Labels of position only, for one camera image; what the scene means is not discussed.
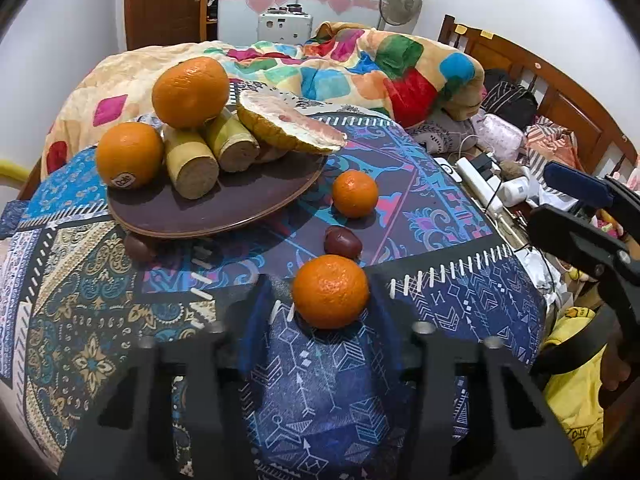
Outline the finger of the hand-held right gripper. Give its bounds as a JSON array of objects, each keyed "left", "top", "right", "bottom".
[
  {"left": 529, "top": 207, "right": 636, "bottom": 288},
  {"left": 544, "top": 161, "right": 640, "bottom": 221}
]

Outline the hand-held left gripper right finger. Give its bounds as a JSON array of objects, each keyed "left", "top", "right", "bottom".
[{"left": 365, "top": 266, "right": 583, "bottom": 480}]

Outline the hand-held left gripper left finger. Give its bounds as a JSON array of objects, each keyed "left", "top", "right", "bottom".
[{"left": 60, "top": 275, "right": 281, "bottom": 480}]

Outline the small tangerine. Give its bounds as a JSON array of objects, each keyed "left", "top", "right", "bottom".
[
  {"left": 292, "top": 255, "right": 370, "bottom": 330},
  {"left": 332, "top": 170, "right": 379, "bottom": 219}
]

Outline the brown round plate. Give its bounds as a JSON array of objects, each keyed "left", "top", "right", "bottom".
[{"left": 107, "top": 152, "right": 326, "bottom": 238}]

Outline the yellow sugarcane piece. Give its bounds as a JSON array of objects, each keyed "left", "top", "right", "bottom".
[{"left": 162, "top": 125, "right": 221, "bottom": 201}]

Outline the yellow banana piece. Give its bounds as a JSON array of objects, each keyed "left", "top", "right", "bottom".
[{"left": 202, "top": 110, "right": 261, "bottom": 173}]

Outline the melon slice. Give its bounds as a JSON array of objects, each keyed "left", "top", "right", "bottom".
[{"left": 236, "top": 89, "right": 347, "bottom": 155}]

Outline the orange with sticker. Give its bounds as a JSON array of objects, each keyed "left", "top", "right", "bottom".
[{"left": 95, "top": 121, "right": 166, "bottom": 191}]

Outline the large orange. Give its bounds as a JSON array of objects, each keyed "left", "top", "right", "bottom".
[{"left": 151, "top": 57, "right": 231, "bottom": 129}]

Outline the person's right hand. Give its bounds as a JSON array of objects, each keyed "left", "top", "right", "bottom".
[{"left": 600, "top": 344, "right": 633, "bottom": 393}]

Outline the striped fabric bag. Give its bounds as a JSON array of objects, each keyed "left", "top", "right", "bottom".
[{"left": 525, "top": 117, "right": 583, "bottom": 171}]

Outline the pink quilted pouch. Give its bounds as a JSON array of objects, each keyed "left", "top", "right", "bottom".
[{"left": 475, "top": 113, "right": 526, "bottom": 161}]

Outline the yellow printed cloth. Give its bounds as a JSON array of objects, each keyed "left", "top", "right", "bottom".
[{"left": 542, "top": 307, "right": 608, "bottom": 461}]

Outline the wooden bed headboard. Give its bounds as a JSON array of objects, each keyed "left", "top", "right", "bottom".
[{"left": 439, "top": 14, "right": 640, "bottom": 181}]

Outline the white power strip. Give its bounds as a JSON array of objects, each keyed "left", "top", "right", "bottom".
[{"left": 457, "top": 157, "right": 503, "bottom": 211}]

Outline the black bag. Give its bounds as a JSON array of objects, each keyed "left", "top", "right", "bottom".
[{"left": 480, "top": 69, "right": 538, "bottom": 131}]

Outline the blue patterned cloth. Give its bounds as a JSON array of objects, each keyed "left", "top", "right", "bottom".
[{"left": 0, "top": 105, "right": 548, "bottom": 480}]

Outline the grey patterned pillow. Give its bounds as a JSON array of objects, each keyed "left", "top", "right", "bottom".
[{"left": 407, "top": 110, "right": 481, "bottom": 156}]

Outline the colourful patchwork blanket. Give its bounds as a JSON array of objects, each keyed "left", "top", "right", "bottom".
[{"left": 42, "top": 22, "right": 486, "bottom": 181}]

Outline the standing electric fan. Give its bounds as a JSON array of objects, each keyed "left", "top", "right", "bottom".
[{"left": 378, "top": 0, "right": 423, "bottom": 31}]

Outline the white box appliance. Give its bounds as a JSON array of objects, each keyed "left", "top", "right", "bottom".
[{"left": 257, "top": 12, "right": 313, "bottom": 44}]

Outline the brown wooden door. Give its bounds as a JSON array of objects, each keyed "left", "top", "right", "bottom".
[{"left": 125, "top": 0, "right": 211, "bottom": 51}]

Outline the yellow padded rail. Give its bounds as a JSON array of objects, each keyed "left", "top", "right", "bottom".
[{"left": 0, "top": 158, "right": 26, "bottom": 184}]

